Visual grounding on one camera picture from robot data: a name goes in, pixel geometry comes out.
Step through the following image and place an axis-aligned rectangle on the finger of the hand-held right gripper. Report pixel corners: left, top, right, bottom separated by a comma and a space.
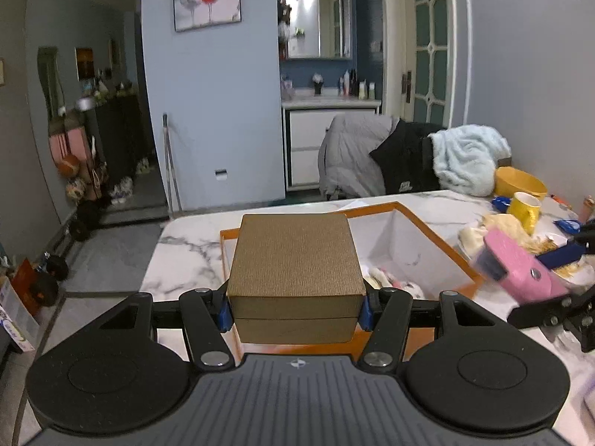
534, 222, 595, 271
506, 282, 595, 353

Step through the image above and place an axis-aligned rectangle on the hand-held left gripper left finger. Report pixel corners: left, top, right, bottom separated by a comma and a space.
100, 288, 234, 373

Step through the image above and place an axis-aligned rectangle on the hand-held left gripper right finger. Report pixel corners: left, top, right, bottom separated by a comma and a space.
357, 287, 505, 373

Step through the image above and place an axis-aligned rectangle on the pink snap wallet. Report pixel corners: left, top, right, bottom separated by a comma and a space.
473, 229, 572, 304

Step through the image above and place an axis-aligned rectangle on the large orange storage box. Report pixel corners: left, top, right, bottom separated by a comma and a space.
219, 201, 487, 369

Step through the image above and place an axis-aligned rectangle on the lidded square gift box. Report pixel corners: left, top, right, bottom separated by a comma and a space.
228, 214, 367, 345

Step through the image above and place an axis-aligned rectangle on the white plate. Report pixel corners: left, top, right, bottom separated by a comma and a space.
534, 232, 595, 290

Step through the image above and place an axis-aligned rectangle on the white and pink plush toy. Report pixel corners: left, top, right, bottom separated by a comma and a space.
364, 267, 425, 300

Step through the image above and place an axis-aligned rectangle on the yellow mug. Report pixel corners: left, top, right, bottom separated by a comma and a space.
507, 191, 543, 236

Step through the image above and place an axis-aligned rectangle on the cream plush toy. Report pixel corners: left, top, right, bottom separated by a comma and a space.
458, 214, 559, 263

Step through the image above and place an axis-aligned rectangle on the yellow bowl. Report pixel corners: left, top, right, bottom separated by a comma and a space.
493, 166, 550, 199

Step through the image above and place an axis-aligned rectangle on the light blue fleece blanket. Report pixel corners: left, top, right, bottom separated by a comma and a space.
428, 124, 512, 198

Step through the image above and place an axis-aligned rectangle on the grey padded jacket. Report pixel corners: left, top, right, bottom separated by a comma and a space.
318, 114, 401, 198

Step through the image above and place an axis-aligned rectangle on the black jacket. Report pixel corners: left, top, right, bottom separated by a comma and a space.
369, 120, 443, 194

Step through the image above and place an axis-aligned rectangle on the pair of white sneakers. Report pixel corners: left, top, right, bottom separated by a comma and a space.
110, 177, 134, 204

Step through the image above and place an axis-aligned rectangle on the black dumbbell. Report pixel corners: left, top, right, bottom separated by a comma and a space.
69, 203, 102, 243
27, 278, 60, 308
44, 253, 70, 281

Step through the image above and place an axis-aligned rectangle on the white vanity cabinet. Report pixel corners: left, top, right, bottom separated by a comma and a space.
281, 97, 383, 192

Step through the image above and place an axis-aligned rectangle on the black cabinet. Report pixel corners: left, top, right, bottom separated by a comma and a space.
85, 95, 155, 197

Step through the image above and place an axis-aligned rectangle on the orange cardboard box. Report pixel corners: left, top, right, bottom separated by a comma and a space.
11, 259, 44, 317

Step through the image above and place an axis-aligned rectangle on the white printed carton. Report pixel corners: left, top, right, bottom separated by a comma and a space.
0, 277, 41, 352

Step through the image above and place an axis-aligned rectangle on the pink bag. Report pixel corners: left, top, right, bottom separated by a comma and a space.
48, 125, 90, 168

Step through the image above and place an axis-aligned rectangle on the glass pane door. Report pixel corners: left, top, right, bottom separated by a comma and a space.
403, 0, 466, 127

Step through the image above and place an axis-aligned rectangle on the small dark orange picture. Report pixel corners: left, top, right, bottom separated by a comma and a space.
75, 47, 96, 81

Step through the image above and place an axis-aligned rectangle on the metal mop handle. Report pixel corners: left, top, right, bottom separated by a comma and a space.
161, 113, 183, 220

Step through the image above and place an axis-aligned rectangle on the arched wall mirror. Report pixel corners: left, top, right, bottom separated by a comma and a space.
36, 46, 67, 118

